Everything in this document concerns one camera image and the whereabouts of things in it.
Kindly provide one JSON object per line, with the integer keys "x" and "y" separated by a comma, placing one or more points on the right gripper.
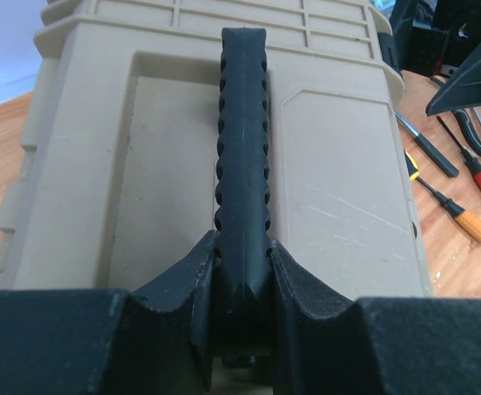
{"x": 436, "y": 37}

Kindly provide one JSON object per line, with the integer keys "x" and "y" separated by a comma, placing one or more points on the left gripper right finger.
{"x": 328, "y": 344}

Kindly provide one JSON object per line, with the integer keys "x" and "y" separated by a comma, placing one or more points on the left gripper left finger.
{"x": 111, "y": 341}

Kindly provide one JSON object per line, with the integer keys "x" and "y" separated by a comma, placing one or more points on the tan plastic tool box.
{"x": 154, "y": 123}

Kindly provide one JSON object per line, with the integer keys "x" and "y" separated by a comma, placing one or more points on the black yellow long screwdriver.
{"x": 412, "y": 167}

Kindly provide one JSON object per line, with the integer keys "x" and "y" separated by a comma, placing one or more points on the black grey handled pliers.
{"x": 467, "y": 129}

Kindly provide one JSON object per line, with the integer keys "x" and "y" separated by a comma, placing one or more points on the black handled claw hammer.
{"x": 428, "y": 148}

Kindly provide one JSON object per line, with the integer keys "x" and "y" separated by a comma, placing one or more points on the orange handled screwdriver left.
{"x": 466, "y": 220}

